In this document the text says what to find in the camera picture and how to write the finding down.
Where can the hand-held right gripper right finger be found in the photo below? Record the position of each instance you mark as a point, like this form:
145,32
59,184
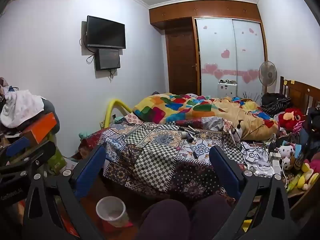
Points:
225,172

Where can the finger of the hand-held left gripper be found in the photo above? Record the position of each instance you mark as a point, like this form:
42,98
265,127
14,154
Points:
17,146
40,152

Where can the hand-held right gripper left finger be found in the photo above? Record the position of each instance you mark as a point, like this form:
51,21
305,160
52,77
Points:
90,171

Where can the white plastic bucket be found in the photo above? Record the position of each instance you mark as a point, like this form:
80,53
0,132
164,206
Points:
111,211

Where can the dark purple spray bottle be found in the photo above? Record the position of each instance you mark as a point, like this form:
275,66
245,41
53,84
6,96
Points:
191,138

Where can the green plastic bag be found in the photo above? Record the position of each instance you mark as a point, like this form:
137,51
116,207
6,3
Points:
58,160

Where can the orange cardboard box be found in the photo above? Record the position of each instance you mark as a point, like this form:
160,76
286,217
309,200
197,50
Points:
41,127

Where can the teal soft item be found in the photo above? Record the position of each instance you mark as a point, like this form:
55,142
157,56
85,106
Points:
82,135

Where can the black marker pen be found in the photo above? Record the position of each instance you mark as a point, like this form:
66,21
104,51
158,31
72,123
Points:
193,151

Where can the white cloth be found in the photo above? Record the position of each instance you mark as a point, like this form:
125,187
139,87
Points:
22,107

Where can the grey cloth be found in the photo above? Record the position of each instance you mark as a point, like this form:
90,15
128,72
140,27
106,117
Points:
51,112

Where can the person's right leg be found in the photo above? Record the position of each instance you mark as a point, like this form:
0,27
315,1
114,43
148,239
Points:
210,215

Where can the person's leg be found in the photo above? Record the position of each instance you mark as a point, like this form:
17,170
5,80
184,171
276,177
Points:
165,220
210,215

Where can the white pump bottle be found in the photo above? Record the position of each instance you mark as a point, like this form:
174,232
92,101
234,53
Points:
240,130

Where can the white power strip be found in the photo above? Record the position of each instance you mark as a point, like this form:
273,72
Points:
275,167

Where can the white disposable razor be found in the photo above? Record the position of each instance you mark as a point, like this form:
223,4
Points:
193,130

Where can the white spotted plush toy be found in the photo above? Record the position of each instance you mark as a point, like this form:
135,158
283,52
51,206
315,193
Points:
286,152

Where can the patchwork printed bedsheet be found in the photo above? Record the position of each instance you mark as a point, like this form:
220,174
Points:
162,155

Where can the colourful patch fleece blanket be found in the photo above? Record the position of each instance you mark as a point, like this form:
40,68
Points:
200,110

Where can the yellow foam tube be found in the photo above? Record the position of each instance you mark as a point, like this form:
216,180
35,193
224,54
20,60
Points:
117,108

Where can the person's left leg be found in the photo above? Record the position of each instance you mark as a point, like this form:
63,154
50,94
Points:
165,220

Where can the yellow green plush toys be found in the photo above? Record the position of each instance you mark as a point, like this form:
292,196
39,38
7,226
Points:
303,177

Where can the white box appliance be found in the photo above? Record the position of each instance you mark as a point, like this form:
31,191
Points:
227,88

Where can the red plush toy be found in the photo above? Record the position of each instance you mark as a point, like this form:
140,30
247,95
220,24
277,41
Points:
290,117

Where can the black striped bag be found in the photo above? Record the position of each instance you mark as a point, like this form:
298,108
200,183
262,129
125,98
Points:
275,102

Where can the white standing fan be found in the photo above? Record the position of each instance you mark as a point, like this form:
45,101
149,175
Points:
267,73

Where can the wooden bed headboard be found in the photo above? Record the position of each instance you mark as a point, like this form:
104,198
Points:
297,92

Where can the white sliding wardrobe heart stickers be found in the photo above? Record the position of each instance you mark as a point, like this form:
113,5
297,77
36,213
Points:
230,55

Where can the brown wooden door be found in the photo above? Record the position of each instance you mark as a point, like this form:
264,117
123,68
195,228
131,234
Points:
181,60

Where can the wooden overhead cabinet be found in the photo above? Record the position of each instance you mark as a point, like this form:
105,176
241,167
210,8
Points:
205,11

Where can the small black wall monitor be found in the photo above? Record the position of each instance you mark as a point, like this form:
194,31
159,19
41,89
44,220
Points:
108,59

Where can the black wall television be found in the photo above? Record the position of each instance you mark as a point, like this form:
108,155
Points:
106,32

